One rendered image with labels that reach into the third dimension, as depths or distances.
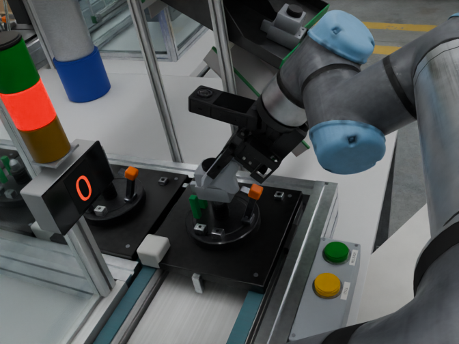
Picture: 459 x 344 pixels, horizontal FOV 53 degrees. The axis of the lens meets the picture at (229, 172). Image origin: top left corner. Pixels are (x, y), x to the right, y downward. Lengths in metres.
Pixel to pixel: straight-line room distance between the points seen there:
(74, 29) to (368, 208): 1.07
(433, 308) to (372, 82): 0.35
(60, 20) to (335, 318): 1.22
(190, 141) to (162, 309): 0.60
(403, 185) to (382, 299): 1.58
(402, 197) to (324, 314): 1.67
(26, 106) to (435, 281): 0.49
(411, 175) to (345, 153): 2.00
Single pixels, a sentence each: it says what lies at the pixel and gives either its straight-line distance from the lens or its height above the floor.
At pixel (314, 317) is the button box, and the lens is 0.74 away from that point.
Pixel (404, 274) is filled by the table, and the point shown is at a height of 0.86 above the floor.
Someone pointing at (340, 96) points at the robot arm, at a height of 1.32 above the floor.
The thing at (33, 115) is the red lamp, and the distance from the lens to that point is 0.59.
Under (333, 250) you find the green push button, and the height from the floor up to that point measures 0.97.
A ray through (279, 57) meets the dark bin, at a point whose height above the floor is 1.21.
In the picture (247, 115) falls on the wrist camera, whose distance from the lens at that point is 0.66.
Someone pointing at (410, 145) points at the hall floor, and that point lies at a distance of 2.71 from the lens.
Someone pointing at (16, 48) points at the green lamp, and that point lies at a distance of 0.57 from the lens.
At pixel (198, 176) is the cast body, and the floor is 1.10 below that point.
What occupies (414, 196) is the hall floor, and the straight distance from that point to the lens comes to 2.38.
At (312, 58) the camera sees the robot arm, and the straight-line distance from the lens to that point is 0.56.
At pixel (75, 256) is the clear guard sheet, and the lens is 0.76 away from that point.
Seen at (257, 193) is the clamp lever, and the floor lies 1.07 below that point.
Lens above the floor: 1.57
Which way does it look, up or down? 38 degrees down
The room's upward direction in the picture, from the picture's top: 11 degrees counter-clockwise
